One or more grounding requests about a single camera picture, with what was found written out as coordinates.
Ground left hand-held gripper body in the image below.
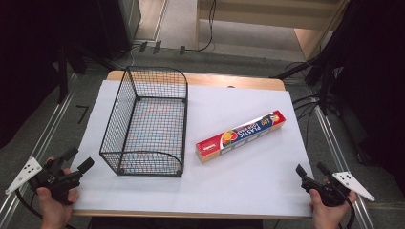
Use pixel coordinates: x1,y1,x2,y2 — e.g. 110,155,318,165
4,156,81,205

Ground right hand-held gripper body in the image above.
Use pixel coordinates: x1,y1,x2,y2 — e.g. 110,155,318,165
300,171,376,208

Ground red blue plastic wrap box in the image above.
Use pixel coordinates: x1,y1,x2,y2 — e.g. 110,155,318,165
195,110,287,164

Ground black wire basket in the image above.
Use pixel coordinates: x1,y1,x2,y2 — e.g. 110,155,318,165
98,66,189,177

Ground person's right hand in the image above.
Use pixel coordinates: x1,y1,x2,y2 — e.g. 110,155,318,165
309,188,358,229

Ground person's left hand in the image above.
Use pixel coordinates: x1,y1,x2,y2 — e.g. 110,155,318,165
35,186,80,229

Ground white paper sheet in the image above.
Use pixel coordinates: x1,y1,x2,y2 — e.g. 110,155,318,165
71,79,315,219

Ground person's dark legs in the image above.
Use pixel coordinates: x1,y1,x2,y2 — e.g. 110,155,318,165
90,218,265,229

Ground black computer tower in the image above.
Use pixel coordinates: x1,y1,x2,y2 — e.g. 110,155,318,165
95,0,142,62

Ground light wooden furniture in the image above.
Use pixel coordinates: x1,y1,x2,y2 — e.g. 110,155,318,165
195,0,352,62

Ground aluminium floor rail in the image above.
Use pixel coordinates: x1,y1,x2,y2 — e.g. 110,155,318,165
313,94,376,229
0,73,79,227

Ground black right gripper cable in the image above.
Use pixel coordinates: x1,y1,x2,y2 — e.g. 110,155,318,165
337,190,356,229

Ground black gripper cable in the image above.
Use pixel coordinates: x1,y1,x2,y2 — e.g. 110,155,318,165
13,187,44,220
337,190,356,229

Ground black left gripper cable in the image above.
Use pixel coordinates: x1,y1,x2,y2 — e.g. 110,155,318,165
13,187,44,220

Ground bundle of black cables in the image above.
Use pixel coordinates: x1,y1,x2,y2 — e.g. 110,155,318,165
291,94,321,149

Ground black floor cable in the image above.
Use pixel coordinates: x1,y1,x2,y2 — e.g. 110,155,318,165
184,0,218,53

